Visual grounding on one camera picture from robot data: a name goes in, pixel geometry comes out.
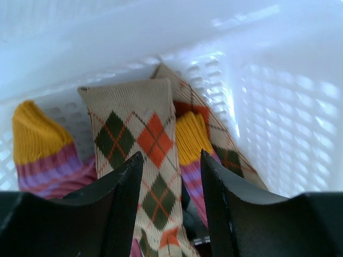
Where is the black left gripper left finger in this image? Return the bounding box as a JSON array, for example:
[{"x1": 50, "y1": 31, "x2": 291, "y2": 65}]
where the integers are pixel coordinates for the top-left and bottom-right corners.
[{"x1": 1, "y1": 152, "x2": 144, "y2": 256}]

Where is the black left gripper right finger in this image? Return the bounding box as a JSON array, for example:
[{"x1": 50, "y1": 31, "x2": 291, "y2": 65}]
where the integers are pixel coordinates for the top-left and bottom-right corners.
[{"x1": 200, "y1": 151, "x2": 342, "y2": 256}]

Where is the beige argyle sock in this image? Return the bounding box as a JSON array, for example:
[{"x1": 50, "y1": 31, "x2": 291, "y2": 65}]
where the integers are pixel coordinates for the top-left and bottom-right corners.
[
  {"x1": 151, "y1": 63, "x2": 267, "y2": 190},
  {"x1": 78, "y1": 78, "x2": 198, "y2": 256}
]

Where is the white plastic basket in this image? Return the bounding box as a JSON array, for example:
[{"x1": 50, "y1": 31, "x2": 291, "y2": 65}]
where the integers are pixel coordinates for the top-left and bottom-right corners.
[{"x1": 1, "y1": 1, "x2": 342, "y2": 196}]

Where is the magenta striped sock yellow cuff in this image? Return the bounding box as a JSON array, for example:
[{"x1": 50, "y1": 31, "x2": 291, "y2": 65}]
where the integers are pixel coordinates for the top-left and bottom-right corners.
[{"x1": 12, "y1": 100, "x2": 97, "y2": 199}]

